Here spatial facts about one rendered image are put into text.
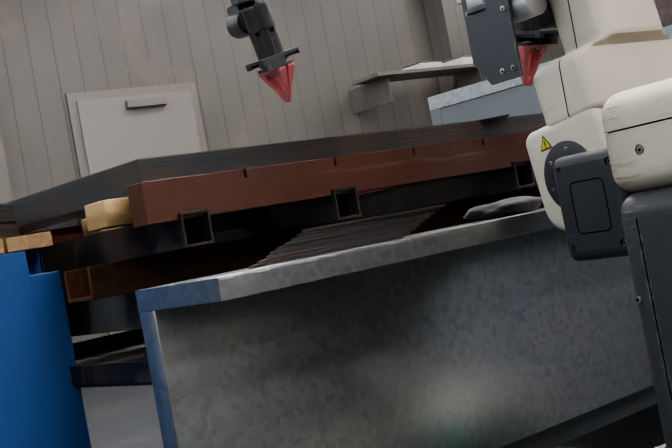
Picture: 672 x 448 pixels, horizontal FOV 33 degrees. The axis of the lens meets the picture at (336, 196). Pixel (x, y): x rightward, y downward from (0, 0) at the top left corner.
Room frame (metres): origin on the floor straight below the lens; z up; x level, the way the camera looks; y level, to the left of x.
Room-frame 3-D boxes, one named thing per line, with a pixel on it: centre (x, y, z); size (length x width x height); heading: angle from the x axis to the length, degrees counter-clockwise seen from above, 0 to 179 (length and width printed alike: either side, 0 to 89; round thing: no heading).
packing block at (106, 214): (1.65, 0.33, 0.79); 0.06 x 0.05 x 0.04; 41
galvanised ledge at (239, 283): (1.88, -0.26, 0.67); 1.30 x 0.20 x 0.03; 131
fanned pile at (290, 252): (1.67, 0.02, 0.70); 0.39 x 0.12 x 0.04; 131
